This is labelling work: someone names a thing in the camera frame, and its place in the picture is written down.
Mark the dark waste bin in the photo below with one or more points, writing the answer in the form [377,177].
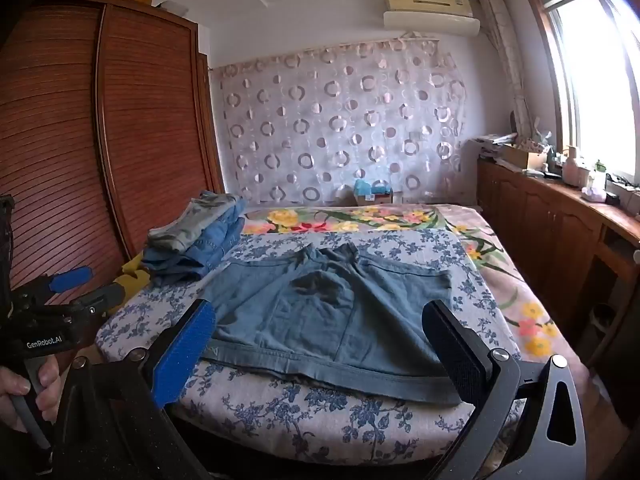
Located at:
[602,320]

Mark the wall air conditioner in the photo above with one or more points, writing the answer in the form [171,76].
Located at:
[430,17]

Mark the blue floral bed cover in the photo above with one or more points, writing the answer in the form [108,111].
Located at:
[300,420]

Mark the wooden-framed window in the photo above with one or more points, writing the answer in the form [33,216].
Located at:
[595,75]

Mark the wooden slatted wardrobe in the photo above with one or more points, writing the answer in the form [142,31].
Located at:
[140,135]

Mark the patterned window curtain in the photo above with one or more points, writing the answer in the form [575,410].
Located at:
[505,60]

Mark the green-capped bottle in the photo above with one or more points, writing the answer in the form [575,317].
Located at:
[598,180]

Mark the person's left hand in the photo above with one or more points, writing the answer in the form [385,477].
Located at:
[47,382]

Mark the wooden low cabinet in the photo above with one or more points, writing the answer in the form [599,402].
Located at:
[545,220]

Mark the stack of papers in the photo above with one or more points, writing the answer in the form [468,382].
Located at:
[492,142]

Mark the colourful flower blanket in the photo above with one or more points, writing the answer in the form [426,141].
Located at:
[380,217]

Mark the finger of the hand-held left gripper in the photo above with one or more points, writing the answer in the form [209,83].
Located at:
[97,301]
[72,280]

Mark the pink pump bottle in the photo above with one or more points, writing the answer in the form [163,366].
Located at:
[571,167]

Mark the light blue plastic packet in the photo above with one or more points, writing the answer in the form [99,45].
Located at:
[367,188]

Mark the grey-green folded pants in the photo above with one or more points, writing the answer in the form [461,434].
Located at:
[190,230]

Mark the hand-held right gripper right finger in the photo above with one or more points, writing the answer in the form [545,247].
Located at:
[450,350]

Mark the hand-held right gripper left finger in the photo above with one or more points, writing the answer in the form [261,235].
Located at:
[185,355]

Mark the blue denim jeans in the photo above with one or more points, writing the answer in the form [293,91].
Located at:
[220,240]

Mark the teal pants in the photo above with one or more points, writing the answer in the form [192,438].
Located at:
[310,320]

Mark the open cardboard box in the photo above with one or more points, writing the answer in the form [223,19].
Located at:
[522,157]

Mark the small cardboard box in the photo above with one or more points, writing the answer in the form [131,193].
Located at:
[375,201]

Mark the yellow plush toy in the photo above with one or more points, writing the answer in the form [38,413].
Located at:
[131,280]

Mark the circle-patterned sheer curtain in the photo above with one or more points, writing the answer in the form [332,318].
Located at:
[325,125]

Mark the grey box on wardrobe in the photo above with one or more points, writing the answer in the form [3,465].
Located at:
[172,7]

